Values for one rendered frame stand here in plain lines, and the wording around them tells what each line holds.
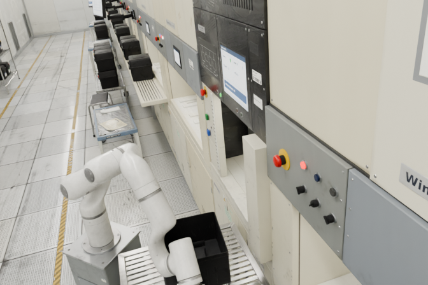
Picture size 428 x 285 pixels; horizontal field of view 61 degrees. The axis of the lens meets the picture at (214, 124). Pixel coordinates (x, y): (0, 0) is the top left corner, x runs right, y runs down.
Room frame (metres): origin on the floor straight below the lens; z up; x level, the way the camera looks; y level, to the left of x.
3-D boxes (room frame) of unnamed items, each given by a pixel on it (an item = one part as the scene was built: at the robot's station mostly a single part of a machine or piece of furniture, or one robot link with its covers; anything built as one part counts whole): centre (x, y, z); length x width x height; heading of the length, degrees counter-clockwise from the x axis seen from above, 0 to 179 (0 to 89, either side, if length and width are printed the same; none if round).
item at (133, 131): (3.88, 1.13, 0.24); 0.97 x 0.52 x 0.48; 18
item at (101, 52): (5.20, 1.48, 0.85); 0.30 x 0.28 x 0.26; 14
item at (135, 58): (4.26, 0.81, 0.93); 0.30 x 0.28 x 0.26; 12
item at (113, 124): (3.70, 1.11, 0.47); 0.31 x 0.23 x 0.02; 37
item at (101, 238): (1.46, 0.63, 0.85); 0.19 x 0.19 x 0.18
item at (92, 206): (1.48, 0.61, 1.07); 0.19 x 0.12 x 0.24; 134
